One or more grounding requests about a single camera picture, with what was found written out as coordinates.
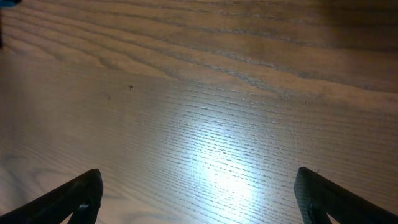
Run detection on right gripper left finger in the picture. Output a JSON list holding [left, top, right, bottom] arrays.
[[1, 169, 103, 224]]

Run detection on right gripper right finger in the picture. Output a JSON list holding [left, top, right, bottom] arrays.
[[294, 167, 397, 224]]

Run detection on navy blue shorts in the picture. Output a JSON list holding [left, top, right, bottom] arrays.
[[0, 0, 22, 9]]

